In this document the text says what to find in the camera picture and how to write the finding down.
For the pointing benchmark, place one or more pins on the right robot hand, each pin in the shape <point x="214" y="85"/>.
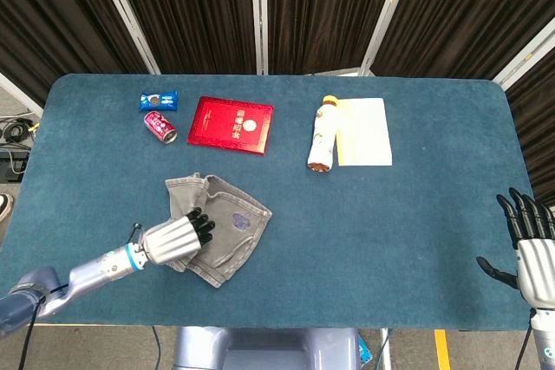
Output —
<point x="531" y="240"/>

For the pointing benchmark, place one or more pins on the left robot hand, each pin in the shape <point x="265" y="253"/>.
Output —
<point x="173" y="238"/>

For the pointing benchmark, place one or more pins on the grey shorts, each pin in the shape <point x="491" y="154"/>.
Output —
<point x="234" y="227"/>

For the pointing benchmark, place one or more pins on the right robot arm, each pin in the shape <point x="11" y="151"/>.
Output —
<point x="544" y="337"/>

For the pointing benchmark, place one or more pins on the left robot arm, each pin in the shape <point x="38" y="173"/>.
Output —
<point x="65" y="283"/>

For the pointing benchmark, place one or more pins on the red soda can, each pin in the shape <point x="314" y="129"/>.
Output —
<point x="159" y="126"/>

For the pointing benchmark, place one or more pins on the red certificate booklet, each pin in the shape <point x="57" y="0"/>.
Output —
<point x="232" y="125"/>

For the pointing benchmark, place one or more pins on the blue snack packet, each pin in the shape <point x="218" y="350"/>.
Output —
<point x="158" y="100"/>

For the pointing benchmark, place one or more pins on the robot torso base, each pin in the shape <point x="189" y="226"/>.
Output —
<point x="264" y="348"/>

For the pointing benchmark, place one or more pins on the grey power strip box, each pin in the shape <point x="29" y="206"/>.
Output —
<point x="13" y="166"/>

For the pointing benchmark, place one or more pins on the white drink bottle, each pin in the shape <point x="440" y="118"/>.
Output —
<point x="323" y="136"/>

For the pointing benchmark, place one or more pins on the white and yellow paper pad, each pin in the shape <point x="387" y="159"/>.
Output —
<point x="366" y="131"/>

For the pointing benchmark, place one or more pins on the dark brown curtain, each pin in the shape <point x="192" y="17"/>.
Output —
<point x="208" y="10"/>

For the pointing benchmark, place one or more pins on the white folding screen frame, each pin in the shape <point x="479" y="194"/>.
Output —
<point x="260" y="14"/>

